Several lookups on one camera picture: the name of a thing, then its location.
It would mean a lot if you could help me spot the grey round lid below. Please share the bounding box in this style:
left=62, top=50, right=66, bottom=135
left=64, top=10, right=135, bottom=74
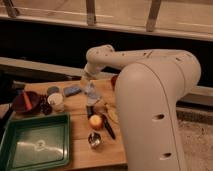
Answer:
left=47, top=86, right=59, bottom=96

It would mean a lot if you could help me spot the light blue cloth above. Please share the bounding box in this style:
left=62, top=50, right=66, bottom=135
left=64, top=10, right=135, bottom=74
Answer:
left=84, top=82, right=101, bottom=106

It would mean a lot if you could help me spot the red yellow apple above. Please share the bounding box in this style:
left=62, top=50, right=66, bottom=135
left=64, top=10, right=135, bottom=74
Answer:
left=89, top=115, right=103, bottom=130

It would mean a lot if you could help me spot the dark grape bunch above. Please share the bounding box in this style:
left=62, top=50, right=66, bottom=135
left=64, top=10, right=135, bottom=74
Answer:
left=40, top=95, right=52, bottom=115

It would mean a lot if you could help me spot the small metal cup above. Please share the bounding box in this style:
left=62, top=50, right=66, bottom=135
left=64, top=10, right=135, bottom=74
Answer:
left=88, top=132, right=102, bottom=149

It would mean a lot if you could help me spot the black handled knife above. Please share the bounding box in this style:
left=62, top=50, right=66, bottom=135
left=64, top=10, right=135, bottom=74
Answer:
left=102, top=115, right=116, bottom=140

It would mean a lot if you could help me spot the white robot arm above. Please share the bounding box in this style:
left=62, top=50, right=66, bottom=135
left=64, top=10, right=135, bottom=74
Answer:
left=84, top=45, right=201, bottom=171

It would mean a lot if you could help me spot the white plastic cup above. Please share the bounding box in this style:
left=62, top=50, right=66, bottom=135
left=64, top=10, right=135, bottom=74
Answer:
left=47, top=93, right=64, bottom=112

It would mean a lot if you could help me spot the green plastic tray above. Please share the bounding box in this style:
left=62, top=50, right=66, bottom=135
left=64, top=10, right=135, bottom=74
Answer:
left=0, top=113, right=70, bottom=171

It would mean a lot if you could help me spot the yellow banana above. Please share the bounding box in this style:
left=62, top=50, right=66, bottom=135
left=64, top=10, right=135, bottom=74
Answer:
left=105, top=104, right=118, bottom=123

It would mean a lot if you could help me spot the dark red bowl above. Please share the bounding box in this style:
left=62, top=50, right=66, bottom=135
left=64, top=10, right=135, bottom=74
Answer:
left=12, top=91, right=40, bottom=114

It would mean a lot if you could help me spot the brown wooden bowl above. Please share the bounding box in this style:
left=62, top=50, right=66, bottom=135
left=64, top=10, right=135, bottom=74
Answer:
left=110, top=75, right=118, bottom=91

